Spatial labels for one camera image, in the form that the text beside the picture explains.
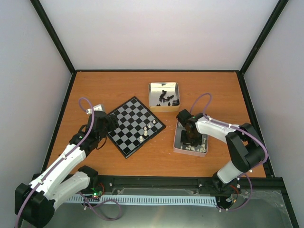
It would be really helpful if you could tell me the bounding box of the white chess piece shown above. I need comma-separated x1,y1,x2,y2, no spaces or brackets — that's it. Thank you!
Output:
143,126,148,136

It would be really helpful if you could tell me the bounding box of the black chess pieces pile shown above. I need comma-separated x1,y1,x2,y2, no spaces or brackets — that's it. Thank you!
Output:
159,90,180,106

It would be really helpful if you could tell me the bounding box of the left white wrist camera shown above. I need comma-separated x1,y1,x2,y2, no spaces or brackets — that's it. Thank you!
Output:
85,104,105,115

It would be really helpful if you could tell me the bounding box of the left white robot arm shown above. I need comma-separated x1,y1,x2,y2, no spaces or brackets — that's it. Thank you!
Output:
15,110,118,228

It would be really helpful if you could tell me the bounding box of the black and silver chessboard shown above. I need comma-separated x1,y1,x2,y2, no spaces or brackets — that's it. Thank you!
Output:
108,96,166,159

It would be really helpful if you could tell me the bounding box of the white chess pieces pile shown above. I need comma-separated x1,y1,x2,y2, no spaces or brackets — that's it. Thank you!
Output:
180,137,208,153

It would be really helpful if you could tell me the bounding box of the black aluminium frame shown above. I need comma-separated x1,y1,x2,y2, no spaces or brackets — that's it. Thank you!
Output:
14,0,300,228

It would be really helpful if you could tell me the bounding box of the green lit circuit board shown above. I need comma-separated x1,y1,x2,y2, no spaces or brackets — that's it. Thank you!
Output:
92,183,105,198

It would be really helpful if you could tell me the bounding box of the light blue cable duct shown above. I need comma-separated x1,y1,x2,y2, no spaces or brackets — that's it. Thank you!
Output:
66,192,218,206

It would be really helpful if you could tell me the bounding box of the pink square tin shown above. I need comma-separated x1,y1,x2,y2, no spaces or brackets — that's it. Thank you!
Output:
173,121,209,157

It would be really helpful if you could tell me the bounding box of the gold square tin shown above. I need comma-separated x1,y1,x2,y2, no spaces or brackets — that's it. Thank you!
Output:
148,82,181,112

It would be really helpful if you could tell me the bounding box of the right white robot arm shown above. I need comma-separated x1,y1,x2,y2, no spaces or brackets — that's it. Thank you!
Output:
173,109,268,192

